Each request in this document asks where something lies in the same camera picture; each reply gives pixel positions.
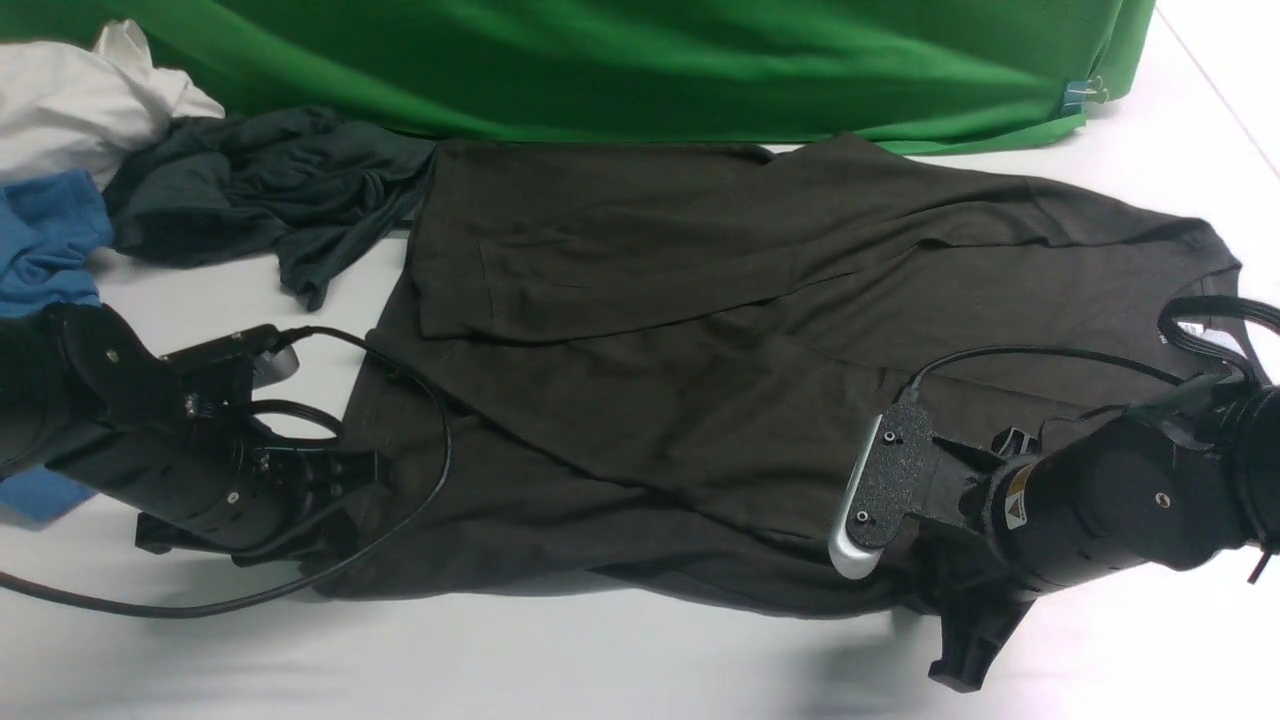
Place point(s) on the blue t-shirt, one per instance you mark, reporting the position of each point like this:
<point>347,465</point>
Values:
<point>50,227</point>

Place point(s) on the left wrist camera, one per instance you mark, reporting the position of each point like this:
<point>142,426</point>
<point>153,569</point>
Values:
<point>229,369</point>

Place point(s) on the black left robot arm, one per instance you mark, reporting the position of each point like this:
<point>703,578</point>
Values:
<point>180,437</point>

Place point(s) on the blue binder clip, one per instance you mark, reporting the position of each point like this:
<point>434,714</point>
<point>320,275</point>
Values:
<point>1078,95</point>

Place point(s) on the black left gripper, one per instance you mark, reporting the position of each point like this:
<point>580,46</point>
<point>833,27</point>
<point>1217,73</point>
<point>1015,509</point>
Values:
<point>288,506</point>

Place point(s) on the dark gray long-sleeve shirt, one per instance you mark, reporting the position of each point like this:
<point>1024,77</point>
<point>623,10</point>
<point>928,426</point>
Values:
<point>657,356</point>

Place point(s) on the white crumpled shirt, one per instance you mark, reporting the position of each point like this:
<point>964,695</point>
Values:
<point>68,108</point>

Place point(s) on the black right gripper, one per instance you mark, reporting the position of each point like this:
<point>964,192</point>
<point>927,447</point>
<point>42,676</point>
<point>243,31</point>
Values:
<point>961,563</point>

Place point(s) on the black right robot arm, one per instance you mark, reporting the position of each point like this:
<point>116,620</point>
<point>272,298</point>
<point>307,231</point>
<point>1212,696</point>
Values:
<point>1171,483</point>

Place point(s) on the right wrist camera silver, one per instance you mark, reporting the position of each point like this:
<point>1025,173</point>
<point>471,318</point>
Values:
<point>890,454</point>

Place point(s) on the green backdrop cloth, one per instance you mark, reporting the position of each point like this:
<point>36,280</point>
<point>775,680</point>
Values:
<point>922,78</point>

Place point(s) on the dark teal crumpled shirt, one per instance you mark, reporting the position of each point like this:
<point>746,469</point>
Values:
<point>315,189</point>

